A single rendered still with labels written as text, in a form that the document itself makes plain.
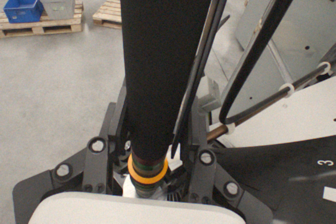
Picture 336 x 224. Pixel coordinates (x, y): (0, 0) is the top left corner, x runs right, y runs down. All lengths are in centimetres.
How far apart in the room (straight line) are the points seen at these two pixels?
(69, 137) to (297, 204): 181
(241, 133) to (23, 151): 180
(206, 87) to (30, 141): 171
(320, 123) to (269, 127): 12
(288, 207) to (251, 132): 34
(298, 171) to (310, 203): 4
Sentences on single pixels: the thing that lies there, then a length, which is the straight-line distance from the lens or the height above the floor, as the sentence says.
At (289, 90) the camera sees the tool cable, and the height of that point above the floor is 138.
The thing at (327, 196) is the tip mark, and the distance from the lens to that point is 26.
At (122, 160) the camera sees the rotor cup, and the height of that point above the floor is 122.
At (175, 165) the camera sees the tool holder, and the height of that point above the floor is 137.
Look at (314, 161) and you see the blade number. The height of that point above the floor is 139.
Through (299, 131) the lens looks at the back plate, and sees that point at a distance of 53.
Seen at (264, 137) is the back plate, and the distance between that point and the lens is 55.
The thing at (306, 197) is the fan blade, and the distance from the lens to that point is 26.
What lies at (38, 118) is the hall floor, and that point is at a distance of 214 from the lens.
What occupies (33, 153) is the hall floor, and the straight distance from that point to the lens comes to 195.
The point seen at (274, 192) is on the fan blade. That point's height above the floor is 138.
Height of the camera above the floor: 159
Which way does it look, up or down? 50 degrees down
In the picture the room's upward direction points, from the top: 11 degrees clockwise
